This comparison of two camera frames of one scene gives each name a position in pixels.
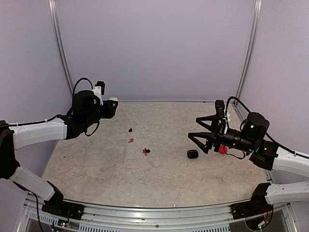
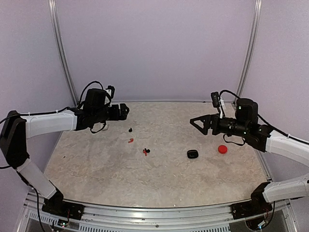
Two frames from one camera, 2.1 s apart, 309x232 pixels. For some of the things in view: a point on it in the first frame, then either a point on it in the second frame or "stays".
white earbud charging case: x=113 y=98 to x=105 y=127
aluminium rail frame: x=210 y=218 stays
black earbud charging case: x=192 y=154 stays
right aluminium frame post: x=255 y=25 stays
